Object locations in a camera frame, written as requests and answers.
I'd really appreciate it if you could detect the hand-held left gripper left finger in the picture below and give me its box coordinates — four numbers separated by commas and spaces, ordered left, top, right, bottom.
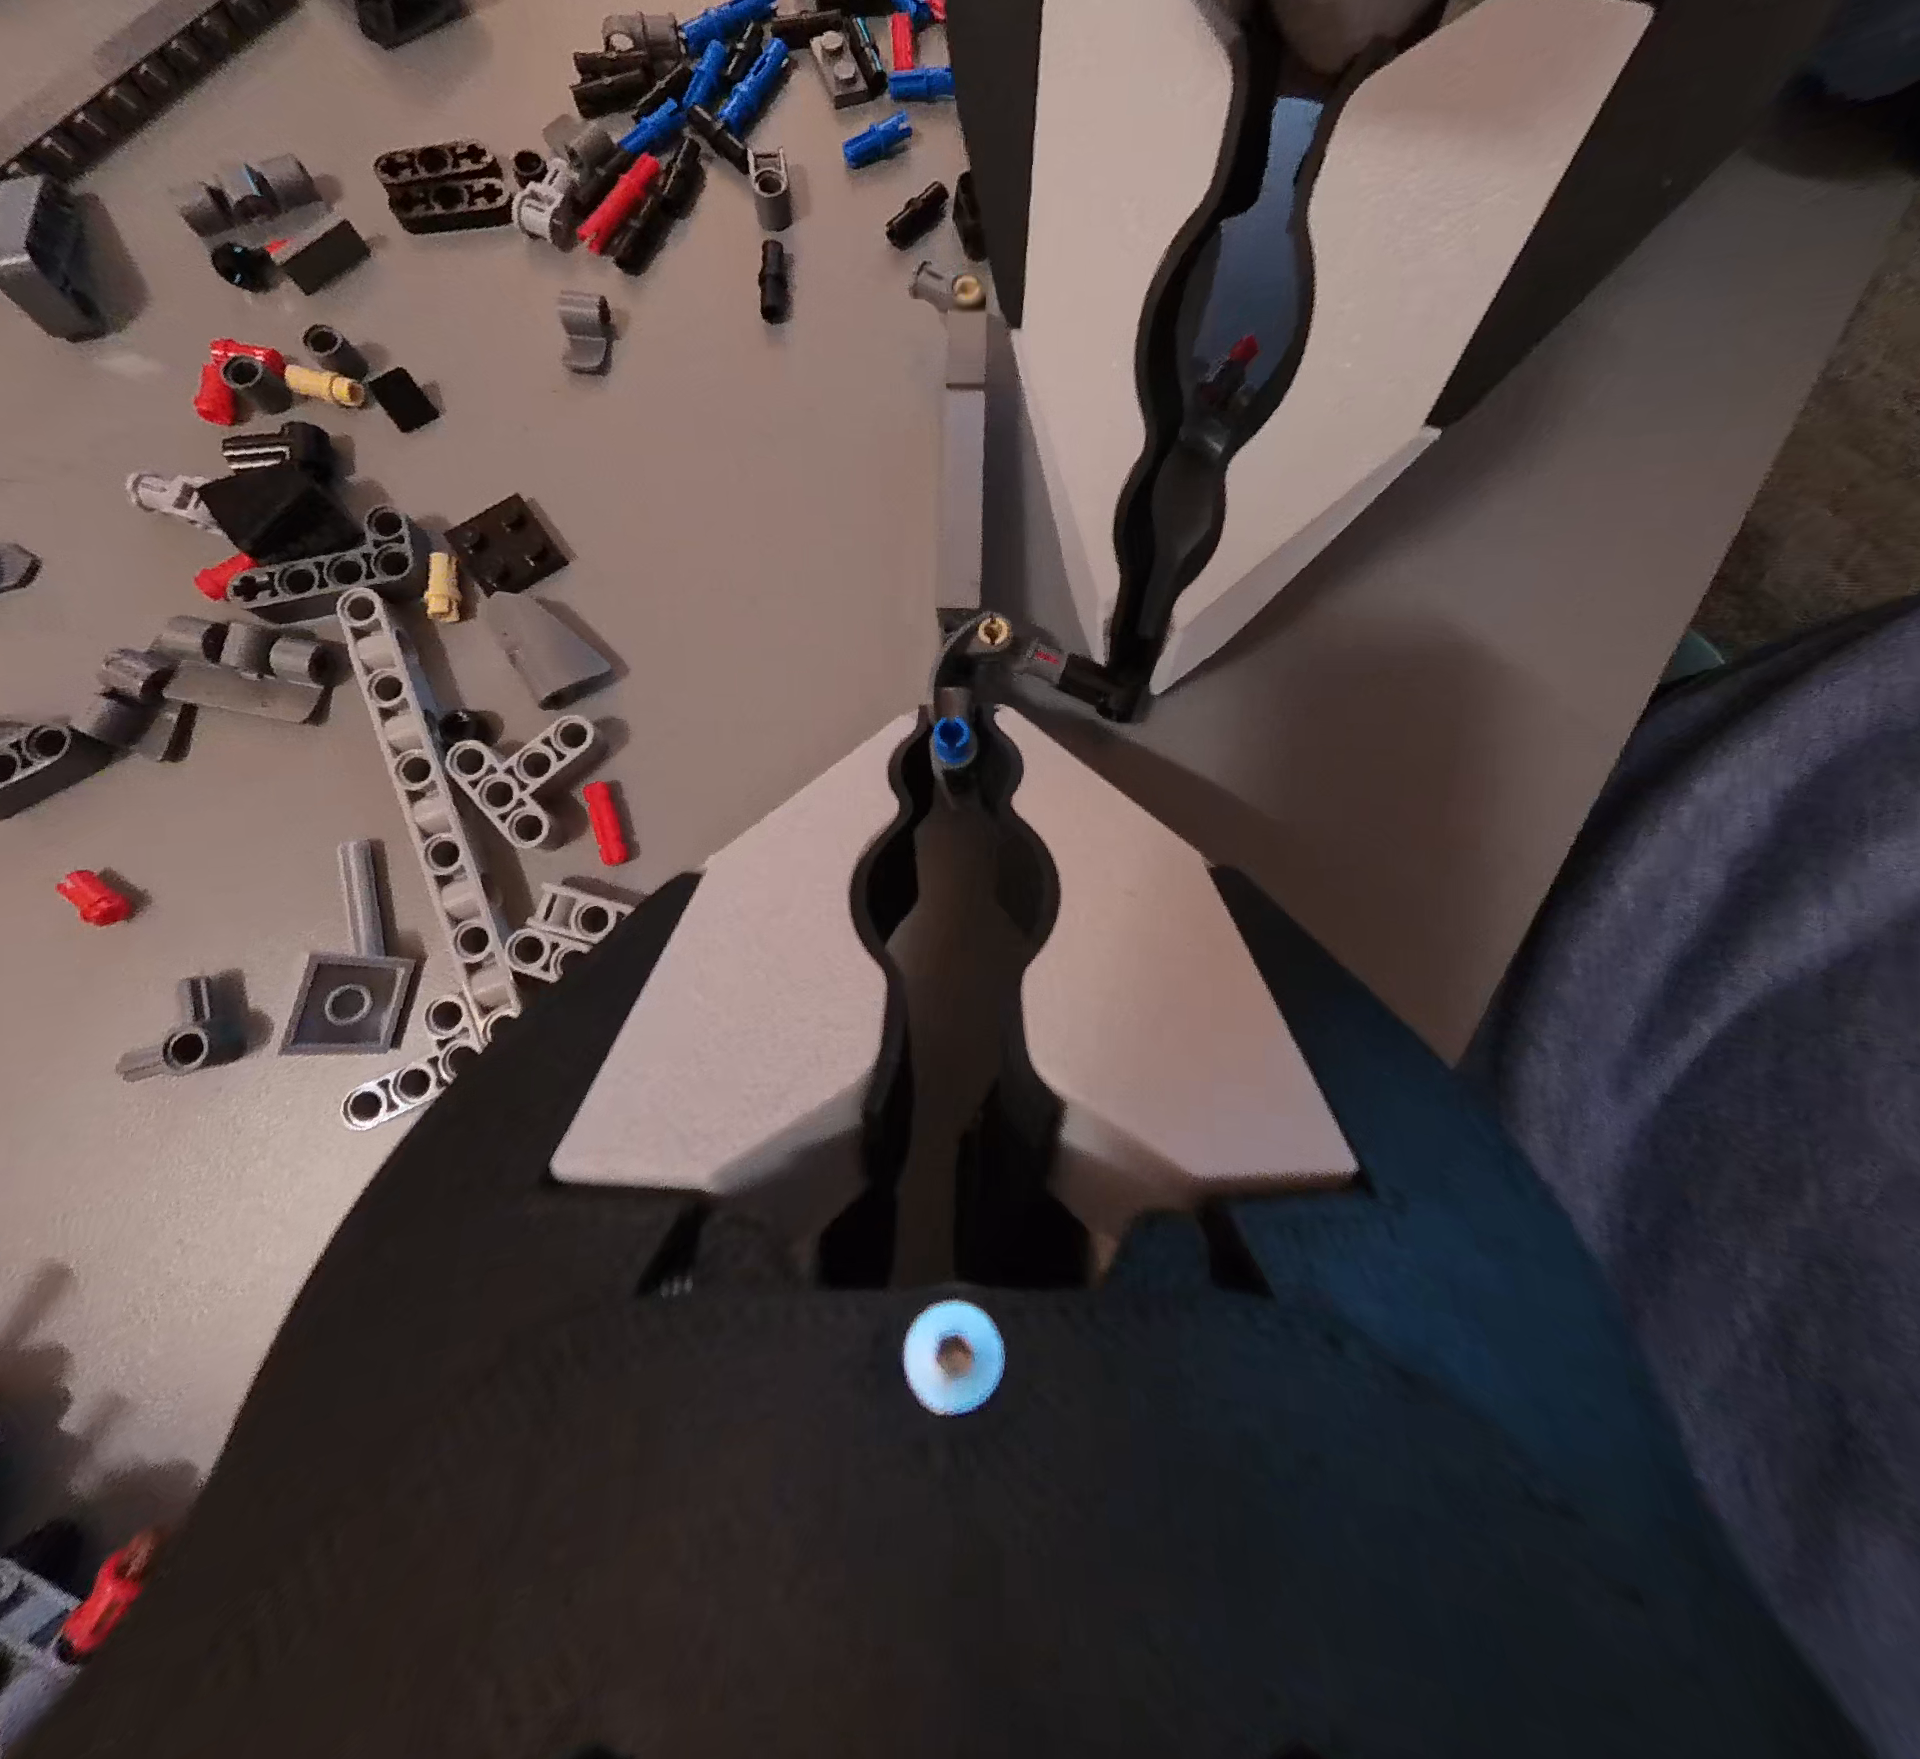
549, 707, 938, 1289

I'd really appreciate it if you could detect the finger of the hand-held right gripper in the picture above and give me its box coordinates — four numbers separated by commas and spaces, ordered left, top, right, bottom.
1007, 0, 1258, 679
1143, 0, 1660, 696

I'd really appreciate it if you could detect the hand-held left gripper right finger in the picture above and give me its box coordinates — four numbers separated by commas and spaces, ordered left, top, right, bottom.
982, 706, 1362, 1289

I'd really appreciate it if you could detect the long dark grey lego beam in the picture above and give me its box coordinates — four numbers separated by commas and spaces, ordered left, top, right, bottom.
907, 257, 1050, 679

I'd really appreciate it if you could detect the dark grey lego pin joiner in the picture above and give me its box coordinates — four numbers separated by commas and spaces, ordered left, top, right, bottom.
1007, 634, 1147, 725

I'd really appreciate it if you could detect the pile of small lego pins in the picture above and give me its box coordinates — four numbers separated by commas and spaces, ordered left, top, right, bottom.
516, 0, 962, 275

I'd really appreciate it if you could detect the lego car chassis assembly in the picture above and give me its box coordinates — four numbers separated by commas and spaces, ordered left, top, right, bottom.
0, 1519, 165, 1699

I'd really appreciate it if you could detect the red lego elbow connector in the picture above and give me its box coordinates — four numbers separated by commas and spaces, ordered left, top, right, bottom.
192, 338, 289, 430

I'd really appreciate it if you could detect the light grey double lego beam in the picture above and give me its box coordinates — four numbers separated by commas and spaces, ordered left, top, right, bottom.
502, 881, 640, 987

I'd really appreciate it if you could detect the light grey L-shaped lego beam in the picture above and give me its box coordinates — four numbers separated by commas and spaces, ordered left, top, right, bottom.
341, 987, 520, 1135

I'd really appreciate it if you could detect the light grey T-shaped lego beam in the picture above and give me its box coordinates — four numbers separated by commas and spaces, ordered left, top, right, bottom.
445, 714, 614, 849

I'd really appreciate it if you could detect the grey square lego plate bar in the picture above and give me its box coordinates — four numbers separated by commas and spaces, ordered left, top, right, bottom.
277, 835, 421, 1059

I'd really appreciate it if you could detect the grey curved lego slope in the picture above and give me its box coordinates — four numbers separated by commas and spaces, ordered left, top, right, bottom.
481, 593, 623, 710

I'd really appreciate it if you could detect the dark grey lego pin connector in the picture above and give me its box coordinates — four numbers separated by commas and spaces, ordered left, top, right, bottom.
118, 971, 252, 1083

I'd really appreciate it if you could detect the black square lego plate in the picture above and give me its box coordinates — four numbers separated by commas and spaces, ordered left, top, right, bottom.
424, 491, 576, 623

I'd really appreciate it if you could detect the dark grey lego hinge plate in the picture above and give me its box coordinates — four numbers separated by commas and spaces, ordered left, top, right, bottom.
66, 613, 347, 762

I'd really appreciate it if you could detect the black three-hole lego beam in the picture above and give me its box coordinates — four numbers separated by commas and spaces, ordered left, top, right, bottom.
380, 177, 520, 238
374, 138, 512, 191

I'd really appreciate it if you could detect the dark grey cross-hole lego beam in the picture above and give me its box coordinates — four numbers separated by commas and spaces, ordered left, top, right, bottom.
0, 716, 123, 822

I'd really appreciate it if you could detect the dark grey lego hinge piece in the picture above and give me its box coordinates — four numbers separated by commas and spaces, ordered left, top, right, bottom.
176, 150, 374, 298

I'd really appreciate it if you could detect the long dark grey lego plate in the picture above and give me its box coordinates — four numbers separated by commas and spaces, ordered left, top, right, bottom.
0, 0, 301, 187

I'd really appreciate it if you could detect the dark grey lego wedge panel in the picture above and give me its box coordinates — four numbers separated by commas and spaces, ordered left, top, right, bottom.
0, 172, 116, 342

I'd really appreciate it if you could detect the dark grey wedge red pin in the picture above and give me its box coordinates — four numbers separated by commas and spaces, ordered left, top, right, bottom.
1187, 335, 1269, 471

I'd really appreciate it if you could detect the person's blue clothed torso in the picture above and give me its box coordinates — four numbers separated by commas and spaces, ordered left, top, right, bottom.
1463, 602, 1920, 1759

